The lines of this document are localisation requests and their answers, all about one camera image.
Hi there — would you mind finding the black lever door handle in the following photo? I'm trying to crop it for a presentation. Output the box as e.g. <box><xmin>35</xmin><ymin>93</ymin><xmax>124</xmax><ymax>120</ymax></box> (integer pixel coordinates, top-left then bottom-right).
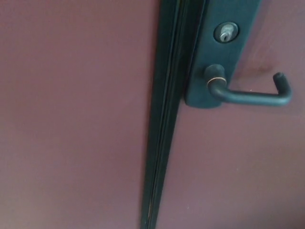
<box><xmin>204</xmin><ymin>63</ymin><xmax>293</xmax><ymax>107</ymax></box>

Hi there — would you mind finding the black door edge strip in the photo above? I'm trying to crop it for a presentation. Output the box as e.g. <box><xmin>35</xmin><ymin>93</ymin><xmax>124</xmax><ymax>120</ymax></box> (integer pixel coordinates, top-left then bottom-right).
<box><xmin>139</xmin><ymin>0</ymin><xmax>208</xmax><ymax>229</ymax></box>

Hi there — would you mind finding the maroon door leaf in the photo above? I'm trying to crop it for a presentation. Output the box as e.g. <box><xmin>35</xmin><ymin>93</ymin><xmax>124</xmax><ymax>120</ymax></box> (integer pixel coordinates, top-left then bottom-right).
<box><xmin>154</xmin><ymin>0</ymin><xmax>305</xmax><ymax>229</ymax></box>
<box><xmin>0</xmin><ymin>0</ymin><xmax>160</xmax><ymax>229</ymax></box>

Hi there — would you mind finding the black lock plate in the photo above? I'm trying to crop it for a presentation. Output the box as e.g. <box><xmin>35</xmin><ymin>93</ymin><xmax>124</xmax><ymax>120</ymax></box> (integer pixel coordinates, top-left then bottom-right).
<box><xmin>184</xmin><ymin>0</ymin><xmax>264</xmax><ymax>109</ymax></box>

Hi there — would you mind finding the silver lock cylinder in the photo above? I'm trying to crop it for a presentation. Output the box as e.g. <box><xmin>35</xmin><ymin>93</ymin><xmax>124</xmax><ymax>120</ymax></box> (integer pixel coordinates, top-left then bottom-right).
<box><xmin>213</xmin><ymin>21</ymin><xmax>241</xmax><ymax>44</ymax></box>

